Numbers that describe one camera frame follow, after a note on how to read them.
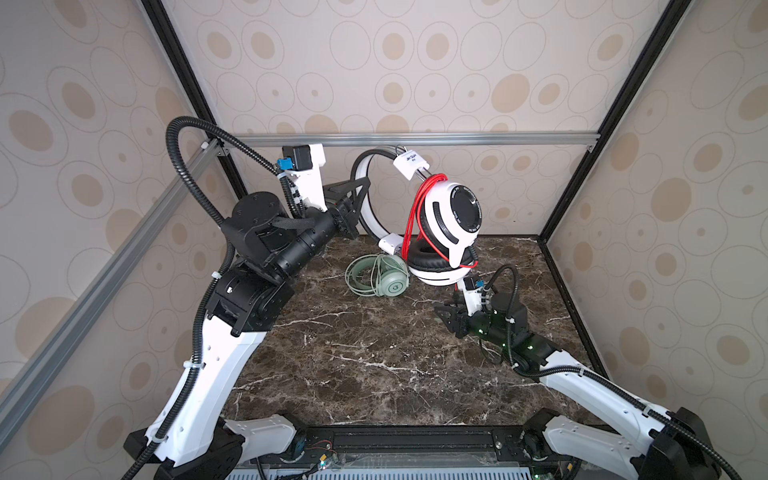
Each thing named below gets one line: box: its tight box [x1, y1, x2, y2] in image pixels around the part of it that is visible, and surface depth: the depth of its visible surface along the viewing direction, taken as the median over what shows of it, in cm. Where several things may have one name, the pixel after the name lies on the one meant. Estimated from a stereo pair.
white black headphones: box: [351, 145, 482, 286], surface depth 40 cm
